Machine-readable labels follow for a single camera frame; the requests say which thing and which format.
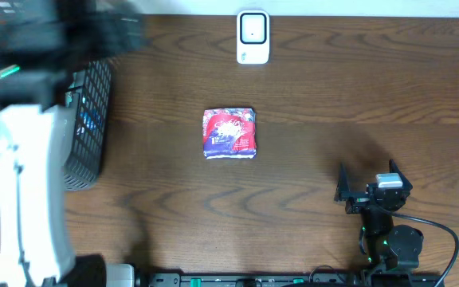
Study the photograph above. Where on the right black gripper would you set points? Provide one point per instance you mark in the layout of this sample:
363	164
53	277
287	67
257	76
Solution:
369	198

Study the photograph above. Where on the blue Oreo cookie pack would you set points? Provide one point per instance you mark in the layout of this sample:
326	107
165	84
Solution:
88	118

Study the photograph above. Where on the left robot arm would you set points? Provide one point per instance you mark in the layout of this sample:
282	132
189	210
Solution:
55	85

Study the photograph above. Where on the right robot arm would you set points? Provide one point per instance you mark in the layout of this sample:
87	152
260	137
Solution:
392	250

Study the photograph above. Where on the white barcode scanner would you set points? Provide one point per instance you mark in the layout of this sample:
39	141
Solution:
253	37

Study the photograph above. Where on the grey plastic mesh basket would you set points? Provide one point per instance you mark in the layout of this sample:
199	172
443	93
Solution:
91	83

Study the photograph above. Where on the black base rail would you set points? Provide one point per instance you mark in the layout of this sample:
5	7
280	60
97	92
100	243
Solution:
269	280

